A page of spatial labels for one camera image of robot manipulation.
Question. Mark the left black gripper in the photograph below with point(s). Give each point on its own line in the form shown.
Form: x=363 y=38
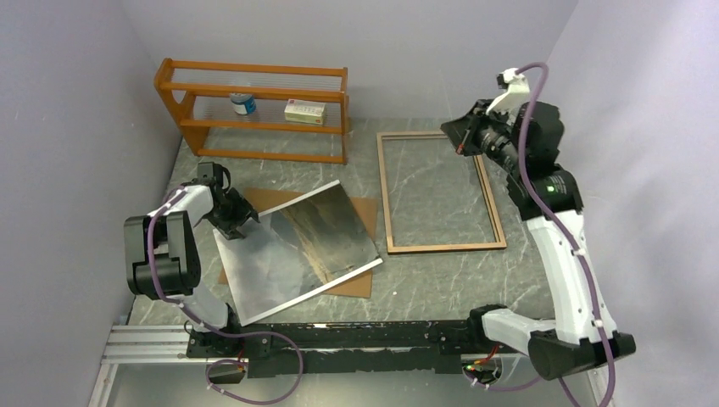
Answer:
x=243 y=209

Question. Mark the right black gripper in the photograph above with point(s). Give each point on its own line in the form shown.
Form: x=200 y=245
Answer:
x=463 y=131

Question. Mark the landscape photo print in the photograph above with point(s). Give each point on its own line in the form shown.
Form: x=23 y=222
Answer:
x=252 y=308

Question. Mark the picture frame black and wood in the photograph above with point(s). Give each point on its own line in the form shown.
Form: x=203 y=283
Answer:
x=433 y=200

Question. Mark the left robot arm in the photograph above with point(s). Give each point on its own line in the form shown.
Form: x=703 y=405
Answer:
x=161 y=255

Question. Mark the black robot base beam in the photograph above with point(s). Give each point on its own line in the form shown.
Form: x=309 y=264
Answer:
x=443 y=347

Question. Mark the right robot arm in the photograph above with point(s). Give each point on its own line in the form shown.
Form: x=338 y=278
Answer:
x=550 y=205

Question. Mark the blue white small jar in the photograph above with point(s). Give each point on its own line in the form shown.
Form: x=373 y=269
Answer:
x=242 y=103

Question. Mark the orange wooden shelf rack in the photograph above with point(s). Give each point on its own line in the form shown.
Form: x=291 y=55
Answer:
x=201 y=96

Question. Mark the white cream small box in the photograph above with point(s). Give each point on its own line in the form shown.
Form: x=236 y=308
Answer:
x=306 y=112

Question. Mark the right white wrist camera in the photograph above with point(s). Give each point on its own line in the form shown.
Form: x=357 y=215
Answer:
x=515 y=89

